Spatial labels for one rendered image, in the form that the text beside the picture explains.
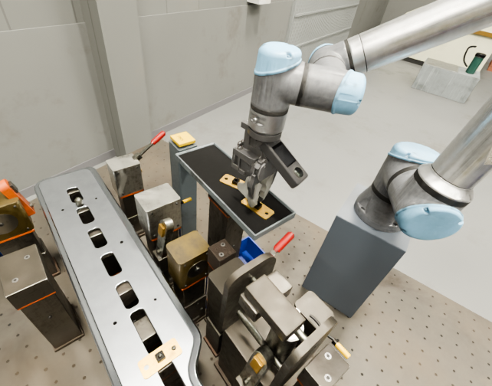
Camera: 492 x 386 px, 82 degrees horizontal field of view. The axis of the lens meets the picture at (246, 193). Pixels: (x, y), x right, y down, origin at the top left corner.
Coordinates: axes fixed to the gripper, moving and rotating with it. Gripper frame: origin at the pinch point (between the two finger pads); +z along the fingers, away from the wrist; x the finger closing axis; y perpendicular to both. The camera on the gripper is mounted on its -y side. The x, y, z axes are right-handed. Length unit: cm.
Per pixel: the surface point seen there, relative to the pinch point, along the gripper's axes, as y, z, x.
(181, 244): 8.6, 9.8, 17.5
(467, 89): -9, 94, -569
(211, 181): 14.7, 1.8, 2.2
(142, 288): 9.5, 17.8, 28.9
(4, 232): 51, 21, 45
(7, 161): 188, 84, 25
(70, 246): 32, 18, 35
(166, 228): 13.7, 7.8, 17.9
